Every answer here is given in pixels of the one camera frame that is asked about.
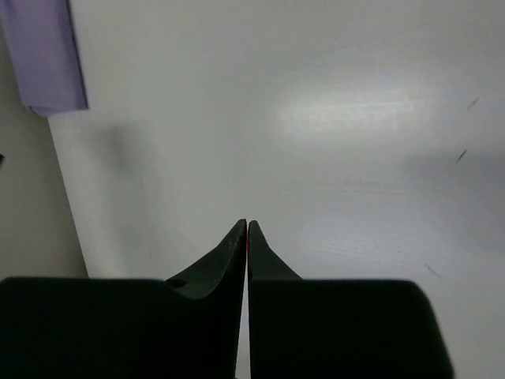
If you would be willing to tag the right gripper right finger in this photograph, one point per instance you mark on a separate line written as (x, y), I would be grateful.
(301, 328)

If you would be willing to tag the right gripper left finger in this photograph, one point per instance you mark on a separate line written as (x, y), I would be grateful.
(184, 327)

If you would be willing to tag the purple t shirt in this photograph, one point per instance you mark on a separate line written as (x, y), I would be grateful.
(43, 48)

